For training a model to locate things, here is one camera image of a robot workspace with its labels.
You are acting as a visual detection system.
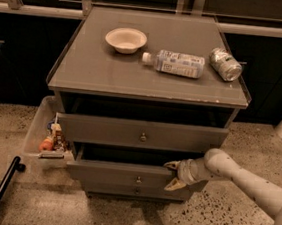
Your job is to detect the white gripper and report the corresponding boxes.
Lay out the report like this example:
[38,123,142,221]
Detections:
[164,159,205,191]

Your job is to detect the grey drawer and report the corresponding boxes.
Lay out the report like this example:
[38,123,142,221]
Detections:
[82,181,192,201]
[65,141,211,196]
[57,113,229,153]

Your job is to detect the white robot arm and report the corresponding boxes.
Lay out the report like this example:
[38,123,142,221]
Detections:
[164,148,282,225]

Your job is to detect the grey bottom drawer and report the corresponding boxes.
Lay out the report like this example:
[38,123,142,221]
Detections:
[82,181,192,201]

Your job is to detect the grey top drawer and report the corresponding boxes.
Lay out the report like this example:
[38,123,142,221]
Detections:
[57,113,229,153]

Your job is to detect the grey drawer cabinet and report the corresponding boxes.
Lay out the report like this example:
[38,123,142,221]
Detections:
[35,1,260,209]

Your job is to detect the clear plastic water bottle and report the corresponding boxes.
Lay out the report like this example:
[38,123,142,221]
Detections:
[142,49,206,79]

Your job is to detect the silver green drink can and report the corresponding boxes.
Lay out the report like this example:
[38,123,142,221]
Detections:
[209,47,242,82]

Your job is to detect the brown snack package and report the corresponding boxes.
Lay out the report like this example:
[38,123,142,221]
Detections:
[51,123,68,152]

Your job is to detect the orange fruit toy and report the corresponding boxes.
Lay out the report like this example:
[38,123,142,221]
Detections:
[39,138,53,151]

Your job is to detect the white paper bowl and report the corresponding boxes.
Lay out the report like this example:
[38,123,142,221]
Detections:
[105,27,148,55]

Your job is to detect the clear plastic storage bin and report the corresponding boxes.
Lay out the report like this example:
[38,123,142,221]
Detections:
[22,96,73,169]

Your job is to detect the black metal pole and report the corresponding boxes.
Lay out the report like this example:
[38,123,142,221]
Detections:
[0,156,26,201]

